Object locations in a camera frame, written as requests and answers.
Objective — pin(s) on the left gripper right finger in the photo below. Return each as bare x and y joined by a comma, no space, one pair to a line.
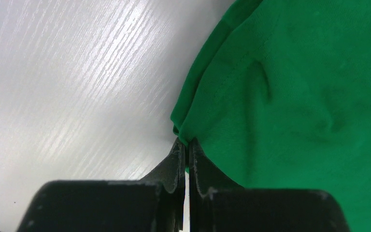
219,204

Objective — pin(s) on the green t-shirt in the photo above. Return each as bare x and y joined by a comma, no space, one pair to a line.
280,97

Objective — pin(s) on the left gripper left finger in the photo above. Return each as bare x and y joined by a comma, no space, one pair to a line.
154,203

